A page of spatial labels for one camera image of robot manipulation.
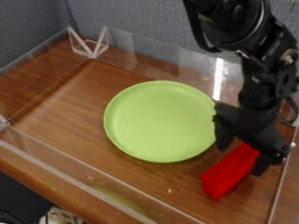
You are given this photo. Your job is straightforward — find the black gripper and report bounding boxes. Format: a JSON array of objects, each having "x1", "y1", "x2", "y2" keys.
[{"x1": 212, "y1": 104, "x2": 290, "y2": 177}]

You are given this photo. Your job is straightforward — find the red block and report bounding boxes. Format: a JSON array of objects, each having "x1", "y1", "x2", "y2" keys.
[{"x1": 200, "y1": 143, "x2": 259, "y2": 200}]

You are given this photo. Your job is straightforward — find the green round plate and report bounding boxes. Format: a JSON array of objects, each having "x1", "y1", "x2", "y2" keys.
[{"x1": 103, "y1": 80, "x2": 215, "y2": 163}]

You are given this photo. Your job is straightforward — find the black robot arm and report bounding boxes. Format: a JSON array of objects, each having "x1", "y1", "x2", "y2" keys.
[{"x1": 182, "y1": 0, "x2": 299, "y2": 176}]

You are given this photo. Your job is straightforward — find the white power strip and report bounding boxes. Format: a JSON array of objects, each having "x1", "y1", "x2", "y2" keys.
[{"x1": 37, "y1": 206, "x2": 86, "y2": 224}]

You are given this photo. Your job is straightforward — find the black cable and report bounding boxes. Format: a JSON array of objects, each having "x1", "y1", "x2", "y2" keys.
[{"x1": 274, "y1": 95, "x2": 299, "y2": 125}]

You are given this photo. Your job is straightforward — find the clear acrylic corner bracket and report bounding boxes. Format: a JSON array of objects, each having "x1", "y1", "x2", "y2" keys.
[{"x1": 67, "y1": 26, "x2": 108, "y2": 59}]

